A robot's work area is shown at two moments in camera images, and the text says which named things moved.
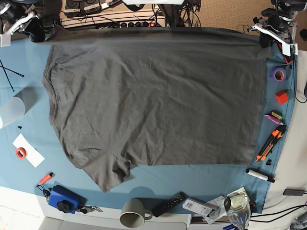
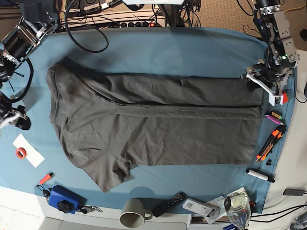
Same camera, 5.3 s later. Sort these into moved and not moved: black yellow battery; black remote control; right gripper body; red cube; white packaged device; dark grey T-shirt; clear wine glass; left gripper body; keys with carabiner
Moved: dark grey T-shirt; left gripper body; right gripper body
Not moved: clear wine glass; black yellow battery; white packaged device; keys with carabiner; black remote control; red cube
